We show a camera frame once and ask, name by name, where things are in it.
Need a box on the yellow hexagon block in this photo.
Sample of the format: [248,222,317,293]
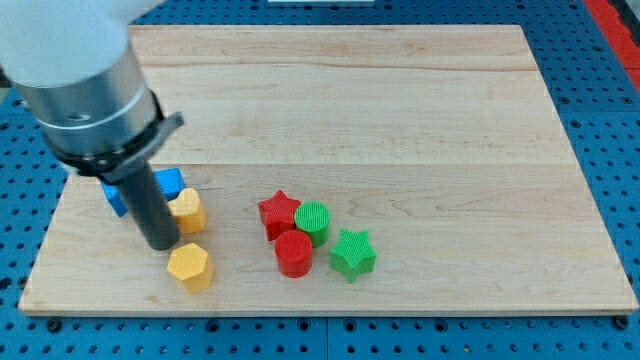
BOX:
[167,243,215,294]

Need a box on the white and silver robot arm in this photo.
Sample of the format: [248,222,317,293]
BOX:
[1,0,181,185]

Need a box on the light wooden board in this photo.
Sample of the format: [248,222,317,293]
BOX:
[19,25,638,317]

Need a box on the green cylinder block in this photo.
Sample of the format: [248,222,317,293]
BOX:
[294,201,330,248]

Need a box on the red star block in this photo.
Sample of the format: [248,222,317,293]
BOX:
[258,190,301,241]

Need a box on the red cylinder block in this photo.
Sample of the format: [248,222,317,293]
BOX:
[274,230,313,278]

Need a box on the green star block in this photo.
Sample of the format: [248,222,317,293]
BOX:
[329,229,377,283]

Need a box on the yellow heart block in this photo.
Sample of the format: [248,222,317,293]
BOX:
[168,188,207,234]

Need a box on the blue rectangular block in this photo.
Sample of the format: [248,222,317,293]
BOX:
[100,167,186,217]

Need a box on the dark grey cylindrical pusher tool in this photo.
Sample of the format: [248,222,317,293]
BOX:
[115,163,180,250]

